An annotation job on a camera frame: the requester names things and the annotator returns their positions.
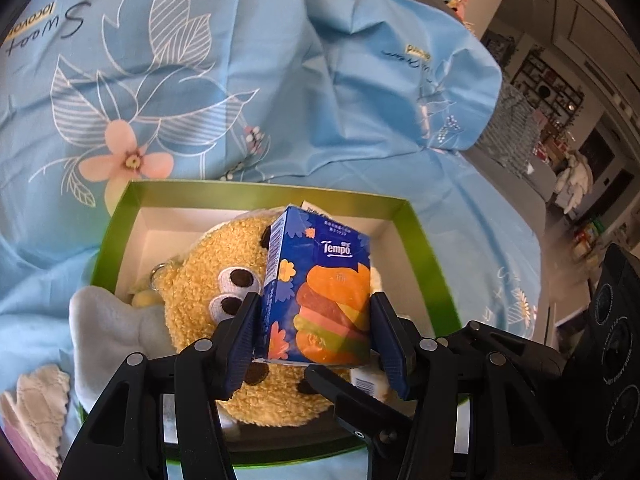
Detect dark wall shelf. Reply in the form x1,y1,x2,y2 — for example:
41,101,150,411
512,52,586,128

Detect blue orange tissue packet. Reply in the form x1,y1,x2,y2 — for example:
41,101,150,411
252,204,373,366

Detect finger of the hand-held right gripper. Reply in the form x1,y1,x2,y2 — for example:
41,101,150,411
304,364,418,443
439,321,567,378

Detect white scalloped cloth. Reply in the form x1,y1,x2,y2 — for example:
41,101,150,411
0,364,72,441

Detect grey sofa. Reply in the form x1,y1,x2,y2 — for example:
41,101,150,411
470,80,558,211

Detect light blue floral bed sheet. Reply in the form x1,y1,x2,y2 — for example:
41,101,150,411
0,0,551,480

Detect green cardboard box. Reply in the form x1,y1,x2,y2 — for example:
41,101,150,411
75,179,473,466

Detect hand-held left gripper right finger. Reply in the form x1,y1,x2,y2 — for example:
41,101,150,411
369,291,576,480

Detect grey plush toy pink paws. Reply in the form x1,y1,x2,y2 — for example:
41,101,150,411
69,285,173,411

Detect black box with circles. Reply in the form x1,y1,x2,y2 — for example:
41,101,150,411
562,242,640,480

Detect yellow sponge green backing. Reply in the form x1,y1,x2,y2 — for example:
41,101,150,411
131,289,163,309

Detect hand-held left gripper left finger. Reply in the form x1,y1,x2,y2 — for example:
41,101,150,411
56,292,261,480

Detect yellow fuzzy plush toy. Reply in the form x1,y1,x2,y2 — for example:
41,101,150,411
160,210,386,428

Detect white plush bear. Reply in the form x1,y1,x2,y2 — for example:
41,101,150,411
552,152,595,213

